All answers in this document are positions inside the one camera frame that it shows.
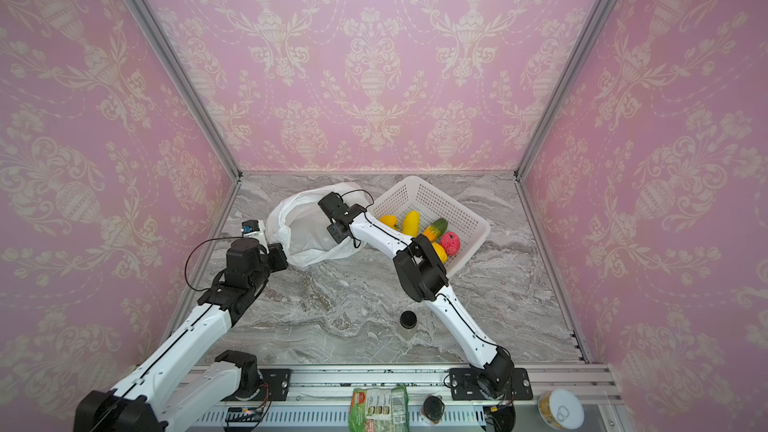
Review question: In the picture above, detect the green orange mango fruit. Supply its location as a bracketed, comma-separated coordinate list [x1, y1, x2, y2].
[422, 218, 448, 243]

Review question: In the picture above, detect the tin can white lid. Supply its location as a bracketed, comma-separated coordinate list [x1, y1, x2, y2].
[537, 389, 585, 431]

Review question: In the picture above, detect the yellow bell pepper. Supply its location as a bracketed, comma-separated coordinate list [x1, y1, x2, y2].
[379, 215, 399, 230]

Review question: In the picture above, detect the black round lid object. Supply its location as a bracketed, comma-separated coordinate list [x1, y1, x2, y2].
[421, 394, 445, 425]

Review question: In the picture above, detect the white plastic bag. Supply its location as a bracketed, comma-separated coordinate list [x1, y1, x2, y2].
[265, 182, 372, 268]

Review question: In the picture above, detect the white perforated plastic basket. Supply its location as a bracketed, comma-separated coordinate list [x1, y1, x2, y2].
[369, 176, 491, 279]

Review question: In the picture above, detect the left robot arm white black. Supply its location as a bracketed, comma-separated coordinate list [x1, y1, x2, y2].
[73, 234, 288, 431]

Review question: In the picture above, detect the yellow lemon fruit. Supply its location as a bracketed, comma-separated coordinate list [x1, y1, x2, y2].
[432, 242, 448, 263]

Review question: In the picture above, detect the green snack package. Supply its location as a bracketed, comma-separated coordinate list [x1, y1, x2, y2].
[348, 384, 410, 432]

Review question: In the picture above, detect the pink red fruit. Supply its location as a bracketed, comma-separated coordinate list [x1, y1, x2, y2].
[440, 231, 461, 257]

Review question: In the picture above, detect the aluminium frame rail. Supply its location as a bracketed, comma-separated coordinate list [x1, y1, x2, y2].
[122, 362, 625, 404]

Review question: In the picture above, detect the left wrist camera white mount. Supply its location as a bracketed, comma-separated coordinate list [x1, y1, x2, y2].
[241, 219, 268, 248]

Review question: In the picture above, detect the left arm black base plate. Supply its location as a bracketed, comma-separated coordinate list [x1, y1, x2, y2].
[236, 368, 292, 403]

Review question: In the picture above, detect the small black-lidded jar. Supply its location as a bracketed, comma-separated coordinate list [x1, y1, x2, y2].
[397, 310, 418, 341]

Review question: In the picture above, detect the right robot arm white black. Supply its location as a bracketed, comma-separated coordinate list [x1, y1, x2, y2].
[318, 192, 515, 400]

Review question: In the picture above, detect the yellow starfruit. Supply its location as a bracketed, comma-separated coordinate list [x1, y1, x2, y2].
[402, 211, 420, 237]

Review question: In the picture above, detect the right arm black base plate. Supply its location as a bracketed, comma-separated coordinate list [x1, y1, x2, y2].
[446, 367, 534, 402]

